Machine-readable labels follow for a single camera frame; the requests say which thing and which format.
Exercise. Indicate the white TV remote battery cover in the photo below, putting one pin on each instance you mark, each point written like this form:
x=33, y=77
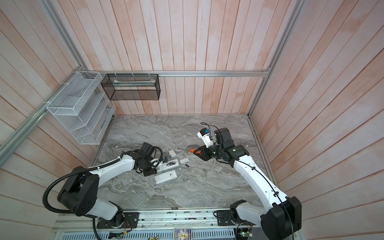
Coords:
x=183, y=161

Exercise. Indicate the long white TV remote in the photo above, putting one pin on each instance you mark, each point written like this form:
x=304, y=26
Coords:
x=164, y=167

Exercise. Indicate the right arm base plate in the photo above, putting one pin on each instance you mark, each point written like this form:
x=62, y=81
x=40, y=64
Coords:
x=236, y=217

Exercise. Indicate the colourful card box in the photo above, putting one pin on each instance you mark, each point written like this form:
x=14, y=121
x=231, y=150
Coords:
x=183, y=234

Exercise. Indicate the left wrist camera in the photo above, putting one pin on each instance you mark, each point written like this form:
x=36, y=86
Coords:
x=164, y=160

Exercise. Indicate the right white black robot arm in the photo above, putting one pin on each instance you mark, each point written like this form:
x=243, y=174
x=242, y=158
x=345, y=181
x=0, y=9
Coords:
x=280, y=216

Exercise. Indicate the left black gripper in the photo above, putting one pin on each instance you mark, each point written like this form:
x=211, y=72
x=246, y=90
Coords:
x=151, y=172

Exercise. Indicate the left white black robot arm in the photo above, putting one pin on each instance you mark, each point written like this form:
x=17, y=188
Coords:
x=79, y=194

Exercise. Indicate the black mesh basket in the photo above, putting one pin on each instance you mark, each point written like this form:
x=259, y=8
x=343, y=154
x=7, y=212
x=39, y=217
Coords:
x=132, y=87

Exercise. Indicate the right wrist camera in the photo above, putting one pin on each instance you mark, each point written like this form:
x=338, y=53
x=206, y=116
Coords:
x=205, y=135

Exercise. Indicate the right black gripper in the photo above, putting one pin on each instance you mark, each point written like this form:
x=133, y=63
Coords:
x=204, y=155

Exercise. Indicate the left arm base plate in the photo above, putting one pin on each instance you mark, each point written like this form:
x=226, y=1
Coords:
x=127, y=220

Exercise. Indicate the white wire mesh shelf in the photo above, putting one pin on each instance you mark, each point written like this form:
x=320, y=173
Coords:
x=82, y=109

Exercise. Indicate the orange handle screwdriver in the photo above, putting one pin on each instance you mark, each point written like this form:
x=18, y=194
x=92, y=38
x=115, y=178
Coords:
x=188, y=150

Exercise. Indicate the white air conditioner remote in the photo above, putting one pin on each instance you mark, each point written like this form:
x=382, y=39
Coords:
x=165, y=177

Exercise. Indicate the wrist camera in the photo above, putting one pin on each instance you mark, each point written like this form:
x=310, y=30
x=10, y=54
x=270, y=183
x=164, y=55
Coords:
x=164, y=160
x=205, y=135

